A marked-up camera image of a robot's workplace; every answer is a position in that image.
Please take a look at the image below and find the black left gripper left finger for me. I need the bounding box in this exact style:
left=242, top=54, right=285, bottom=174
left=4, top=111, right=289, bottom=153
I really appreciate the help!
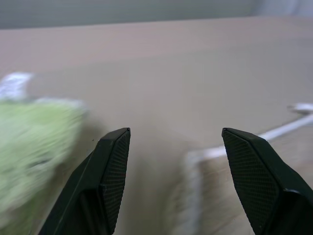
left=39, top=127, right=131, bottom=235

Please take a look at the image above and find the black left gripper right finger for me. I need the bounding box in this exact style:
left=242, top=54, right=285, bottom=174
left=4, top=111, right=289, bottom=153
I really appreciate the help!
left=221, top=127, right=313, bottom=235

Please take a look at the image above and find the light green towel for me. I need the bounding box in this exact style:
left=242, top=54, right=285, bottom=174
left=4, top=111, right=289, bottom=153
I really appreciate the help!
left=0, top=72, right=89, bottom=235

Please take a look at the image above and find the white tape line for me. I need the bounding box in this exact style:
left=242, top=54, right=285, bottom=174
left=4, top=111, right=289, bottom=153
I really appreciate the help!
left=187, top=102, right=313, bottom=235

